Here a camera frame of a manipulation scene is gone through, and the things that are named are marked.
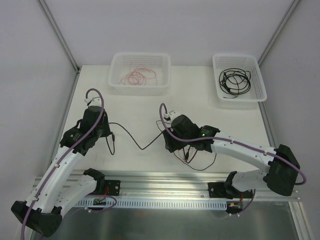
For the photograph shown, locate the aluminium mounting rail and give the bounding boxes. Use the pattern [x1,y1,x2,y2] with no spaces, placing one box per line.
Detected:
[59,170,302,202]

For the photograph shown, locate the white plastic basket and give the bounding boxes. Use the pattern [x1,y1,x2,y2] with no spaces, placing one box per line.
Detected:
[108,52,171,96]
[212,53,267,110]

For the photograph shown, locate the black cable bundle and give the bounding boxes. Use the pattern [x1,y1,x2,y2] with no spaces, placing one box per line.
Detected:
[106,119,217,171]

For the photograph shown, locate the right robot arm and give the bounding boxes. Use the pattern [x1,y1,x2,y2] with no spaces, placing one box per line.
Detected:
[161,111,301,199]

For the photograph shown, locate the left aluminium frame post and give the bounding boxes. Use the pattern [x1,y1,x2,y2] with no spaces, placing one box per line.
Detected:
[37,0,81,73]

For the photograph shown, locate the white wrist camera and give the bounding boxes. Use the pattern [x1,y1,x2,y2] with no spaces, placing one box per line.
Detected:
[84,96,102,107]
[163,110,179,123]

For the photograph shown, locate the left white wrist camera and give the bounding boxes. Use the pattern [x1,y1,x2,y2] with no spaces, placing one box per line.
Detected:
[84,96,102,107]

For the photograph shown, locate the aluminium frame post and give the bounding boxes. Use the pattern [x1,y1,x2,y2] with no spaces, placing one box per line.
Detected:
[37,0,81,73]
[257,0,302,67]

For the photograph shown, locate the right white plastic basket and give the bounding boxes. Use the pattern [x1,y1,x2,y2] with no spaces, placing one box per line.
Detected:
[212,53,267,110]

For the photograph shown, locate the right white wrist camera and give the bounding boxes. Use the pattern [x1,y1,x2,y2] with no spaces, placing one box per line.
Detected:
[163,110,179,123]

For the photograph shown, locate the thin red wire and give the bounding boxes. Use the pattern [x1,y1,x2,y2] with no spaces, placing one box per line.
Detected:
[119,62,159,87]
[174,147,198,163]

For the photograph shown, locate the left white plastic basket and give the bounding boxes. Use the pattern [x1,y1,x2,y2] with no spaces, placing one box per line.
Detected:
[108,52,171,96]

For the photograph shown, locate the white slotted cable duct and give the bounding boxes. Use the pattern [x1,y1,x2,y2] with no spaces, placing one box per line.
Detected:
[75,197,227,211]

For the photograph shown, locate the thin black cable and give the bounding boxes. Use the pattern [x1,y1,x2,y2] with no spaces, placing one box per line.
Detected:
[219,68,253,99]

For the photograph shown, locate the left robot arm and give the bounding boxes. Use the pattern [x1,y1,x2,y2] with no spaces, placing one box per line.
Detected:
[11,106,111,238]

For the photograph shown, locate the right aluminium frame post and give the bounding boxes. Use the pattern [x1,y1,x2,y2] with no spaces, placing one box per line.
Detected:
[257,0,302,67]

